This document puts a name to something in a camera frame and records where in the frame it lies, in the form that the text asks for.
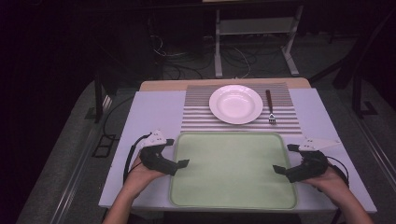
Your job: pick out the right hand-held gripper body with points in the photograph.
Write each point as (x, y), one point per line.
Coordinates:
(306, 168)

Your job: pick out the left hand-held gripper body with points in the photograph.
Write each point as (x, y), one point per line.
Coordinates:
(154, 158)

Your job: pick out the person's left hand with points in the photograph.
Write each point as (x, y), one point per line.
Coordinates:
(140, 174)

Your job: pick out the person's right hand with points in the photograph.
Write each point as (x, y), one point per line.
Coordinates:
(330, 185)

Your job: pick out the striped placemat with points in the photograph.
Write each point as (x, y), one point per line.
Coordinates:
(199, 118)

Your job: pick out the green tray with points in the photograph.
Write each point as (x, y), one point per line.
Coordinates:
(233, 171)

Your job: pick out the white plate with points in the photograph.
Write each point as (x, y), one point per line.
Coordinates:
(236, 104)

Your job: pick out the black stand leg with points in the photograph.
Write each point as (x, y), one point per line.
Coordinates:
(99, 99)

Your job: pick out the black stand foot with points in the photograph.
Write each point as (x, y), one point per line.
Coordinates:
(362, 105)

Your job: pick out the grey metal stand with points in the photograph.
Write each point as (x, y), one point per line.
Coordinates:
(255, 25)

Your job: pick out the black floor bracket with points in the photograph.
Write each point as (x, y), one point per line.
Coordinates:
(104, 146)

